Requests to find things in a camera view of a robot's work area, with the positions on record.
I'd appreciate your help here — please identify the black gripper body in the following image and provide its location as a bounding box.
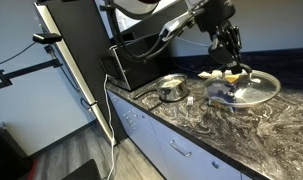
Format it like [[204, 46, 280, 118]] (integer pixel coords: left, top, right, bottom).
[[193, 0, 238, 34]]

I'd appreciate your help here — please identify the glass lid with black handle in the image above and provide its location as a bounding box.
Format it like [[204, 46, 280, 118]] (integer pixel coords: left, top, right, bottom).
[[202, 69, 282, 109]]

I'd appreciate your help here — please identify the blue yellow pasta box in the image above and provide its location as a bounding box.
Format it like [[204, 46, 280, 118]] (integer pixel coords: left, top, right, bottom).
[[197, 69, 242, 113]]

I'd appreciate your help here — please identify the silver metal fork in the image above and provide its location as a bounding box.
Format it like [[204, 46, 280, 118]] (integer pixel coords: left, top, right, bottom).
[[181, 95, 195, 128]]

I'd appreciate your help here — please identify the black silver microwave oven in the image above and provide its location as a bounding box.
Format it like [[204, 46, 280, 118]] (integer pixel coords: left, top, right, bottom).
[[100, 43, 169, 92]]

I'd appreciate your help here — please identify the black panel with silver edge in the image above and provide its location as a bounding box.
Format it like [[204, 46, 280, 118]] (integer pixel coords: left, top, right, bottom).
[[34, 0, 129, 146]]

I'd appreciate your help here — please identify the black stool seat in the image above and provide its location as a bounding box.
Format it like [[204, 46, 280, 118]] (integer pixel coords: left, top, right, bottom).
[[61, 158, 103, 180]]

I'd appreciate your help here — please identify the black floor case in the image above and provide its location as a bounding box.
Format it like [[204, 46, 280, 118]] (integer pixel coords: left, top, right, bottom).
[[0, 128, 36, 180]]

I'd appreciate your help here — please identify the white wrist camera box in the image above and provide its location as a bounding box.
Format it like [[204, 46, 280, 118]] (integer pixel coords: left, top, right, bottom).
[[159, 13, 205, 43]]

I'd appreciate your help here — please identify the steel pot with black handle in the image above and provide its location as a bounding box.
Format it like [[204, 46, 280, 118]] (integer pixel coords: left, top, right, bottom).
[[132, 73, 191, 103]]

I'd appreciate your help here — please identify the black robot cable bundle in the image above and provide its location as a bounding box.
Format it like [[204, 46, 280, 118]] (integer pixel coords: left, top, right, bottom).
[[105, 0, 196, 63]]

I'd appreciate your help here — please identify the long silver cabinet handle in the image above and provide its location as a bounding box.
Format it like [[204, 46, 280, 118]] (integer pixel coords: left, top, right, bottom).
[[122, 110, 135, 120], [169, 139, 193, 158]]

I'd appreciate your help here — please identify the long white cable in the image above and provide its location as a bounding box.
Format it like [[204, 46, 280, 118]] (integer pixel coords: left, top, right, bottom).
[[102, 35, 212, 180]]

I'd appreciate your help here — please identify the black camera on mount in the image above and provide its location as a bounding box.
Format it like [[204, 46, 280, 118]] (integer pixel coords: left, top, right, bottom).
[[32, 32, 63, 45]]

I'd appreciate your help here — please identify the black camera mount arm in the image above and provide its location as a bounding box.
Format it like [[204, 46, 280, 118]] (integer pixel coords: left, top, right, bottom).
[[0, 44, 64, 93]]

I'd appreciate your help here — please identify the thin black camera cable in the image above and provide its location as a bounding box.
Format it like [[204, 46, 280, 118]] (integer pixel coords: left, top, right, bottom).
[[0, 41, 37, 71]]

